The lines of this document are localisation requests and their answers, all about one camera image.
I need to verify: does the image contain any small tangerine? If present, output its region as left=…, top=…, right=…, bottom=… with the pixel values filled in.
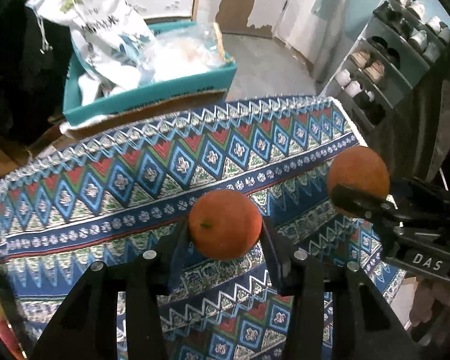
left=327, top=145, right=390, bottom=219
left=187, top=189, right=263, bottom=261

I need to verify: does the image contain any red apple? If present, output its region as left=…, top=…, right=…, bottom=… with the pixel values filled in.
left=0, top=319, right=25, bottom=360

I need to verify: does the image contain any person's right hand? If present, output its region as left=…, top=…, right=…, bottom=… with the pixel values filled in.
left=410, top=279, right=450, bottom=327

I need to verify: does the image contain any blue patterned tablecloth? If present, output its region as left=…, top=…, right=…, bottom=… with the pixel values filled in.
left=0, top=95, right=405, bottom=359

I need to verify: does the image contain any grey shoe rack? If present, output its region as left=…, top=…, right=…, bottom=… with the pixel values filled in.
left=322, top=0, right=450, bottom=135

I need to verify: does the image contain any cardboard box under crate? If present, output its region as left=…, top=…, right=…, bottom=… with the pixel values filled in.
left=59, top=89, right=227, bottom=140

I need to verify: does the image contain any teal plastic crate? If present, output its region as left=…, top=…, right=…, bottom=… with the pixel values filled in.
left=63, top=21, right=237, bottom=126

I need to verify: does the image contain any small cardboard box red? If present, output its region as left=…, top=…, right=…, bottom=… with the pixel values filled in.
left=0, top=136, right=76, bottom=178

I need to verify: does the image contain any clear plastic bag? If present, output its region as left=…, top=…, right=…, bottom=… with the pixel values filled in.
left=137, top=22, right=234, bottom=84

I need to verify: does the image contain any white rice bag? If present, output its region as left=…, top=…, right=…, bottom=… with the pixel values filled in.
left=26, top=0, right=156, bottom=90

